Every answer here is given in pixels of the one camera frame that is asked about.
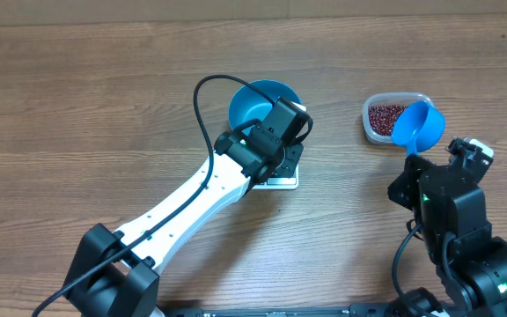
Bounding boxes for blue plastic measuring scoop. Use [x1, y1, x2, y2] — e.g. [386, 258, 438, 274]
[391, 101, 445, 156]

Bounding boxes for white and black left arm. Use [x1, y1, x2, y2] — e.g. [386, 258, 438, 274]
[64, 98, 312, 317]

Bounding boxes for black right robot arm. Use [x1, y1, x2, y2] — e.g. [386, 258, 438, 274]
[387, 144, 507, 316]

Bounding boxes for red adzuki beans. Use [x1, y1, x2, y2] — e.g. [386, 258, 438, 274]
[368, 104, 407, 136]

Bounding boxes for clear plastic food container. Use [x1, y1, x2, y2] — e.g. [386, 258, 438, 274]
[362, 92, 433, 145]

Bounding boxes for teal blue bowl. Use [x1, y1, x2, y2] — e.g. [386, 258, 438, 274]
[228, 79, 302, 129]

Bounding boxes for white digital kitchen scale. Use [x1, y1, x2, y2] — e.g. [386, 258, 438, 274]
[253, 166, 299, 190]

